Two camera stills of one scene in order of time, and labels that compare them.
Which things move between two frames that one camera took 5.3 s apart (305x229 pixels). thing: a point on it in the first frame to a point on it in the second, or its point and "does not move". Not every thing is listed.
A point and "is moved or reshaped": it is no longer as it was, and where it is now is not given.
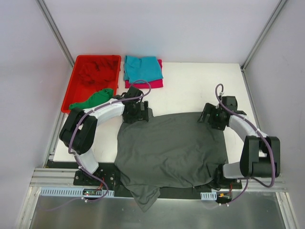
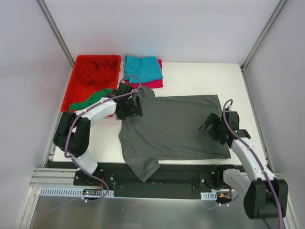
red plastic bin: x=92 y=74 does not move
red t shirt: x=99 y=72 does not move
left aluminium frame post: x=53 y=24 does not move
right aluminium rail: x=250 y=99 does not move
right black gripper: x=206 y=114 to x=215 y=127
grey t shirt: x=173 y=150 is moved or reshaped
